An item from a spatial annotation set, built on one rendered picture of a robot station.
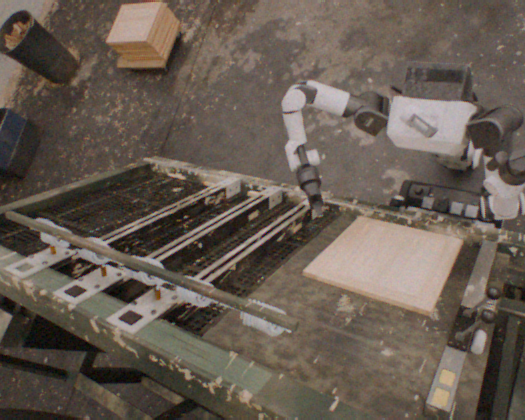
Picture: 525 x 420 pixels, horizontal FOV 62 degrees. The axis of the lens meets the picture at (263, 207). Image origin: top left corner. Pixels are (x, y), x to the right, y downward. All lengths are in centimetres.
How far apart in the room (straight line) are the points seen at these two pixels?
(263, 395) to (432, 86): 115
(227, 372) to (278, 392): 13
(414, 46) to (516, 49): 66
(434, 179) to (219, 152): 172
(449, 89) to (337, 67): 204
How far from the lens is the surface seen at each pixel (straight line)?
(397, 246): 180
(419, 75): 168
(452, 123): 163
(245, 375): 104
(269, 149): 343
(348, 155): 318
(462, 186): 280
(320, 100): 169
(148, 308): 125
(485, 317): 126
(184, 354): 110
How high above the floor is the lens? 277
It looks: 58 degrees down
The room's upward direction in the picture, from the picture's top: 51 degrees counter-clockwise
